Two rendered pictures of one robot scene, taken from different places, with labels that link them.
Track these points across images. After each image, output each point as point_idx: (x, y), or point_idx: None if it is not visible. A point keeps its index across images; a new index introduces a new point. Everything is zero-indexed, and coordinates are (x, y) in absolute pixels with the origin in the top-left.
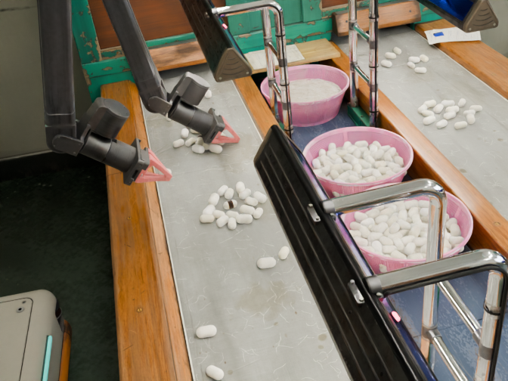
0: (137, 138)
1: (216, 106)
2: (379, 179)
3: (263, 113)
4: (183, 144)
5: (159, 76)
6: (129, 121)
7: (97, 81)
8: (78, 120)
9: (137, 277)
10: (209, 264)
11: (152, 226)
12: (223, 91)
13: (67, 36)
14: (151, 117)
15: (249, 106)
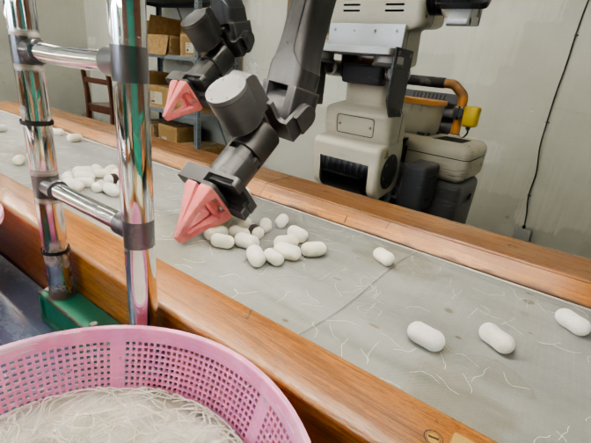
0: (200, 75)
1: (349, 317)
2: None
3: (162, 282)
4: (274, 223)
5: (289, 78)
6: (408, 222)
7: None
8: (237, 40)
9: (153, 141)
10: (102, 158)
11: (179, 156)
12: (430, 388)
13: None
14: (420, 259)
15: (226, 295)
